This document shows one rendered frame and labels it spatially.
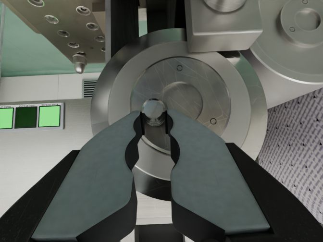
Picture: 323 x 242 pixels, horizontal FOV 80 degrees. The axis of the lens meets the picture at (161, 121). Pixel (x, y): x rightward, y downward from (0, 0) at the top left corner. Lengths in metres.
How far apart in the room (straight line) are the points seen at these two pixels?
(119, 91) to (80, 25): 0.31
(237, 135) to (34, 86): 3.48
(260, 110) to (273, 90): 0.05
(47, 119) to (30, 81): 3.08
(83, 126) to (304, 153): 0.45
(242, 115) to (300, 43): 0.09
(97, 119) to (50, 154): 0.40
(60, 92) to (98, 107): 3.17
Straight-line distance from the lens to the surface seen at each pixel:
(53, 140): 0.56
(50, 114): 0.57
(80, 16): 0.44
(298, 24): 0.23
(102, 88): 0.17
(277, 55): 0.21
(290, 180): 0.36
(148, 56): 0.17
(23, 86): 3.67
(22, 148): 0.60
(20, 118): 0.61
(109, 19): 0.21
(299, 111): 0.33
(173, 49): 0.17
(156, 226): 0.60
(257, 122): 0.18
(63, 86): 3.35
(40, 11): 0.45
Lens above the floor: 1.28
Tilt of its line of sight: 9 degrees down
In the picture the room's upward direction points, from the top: 177 degrees clockwise
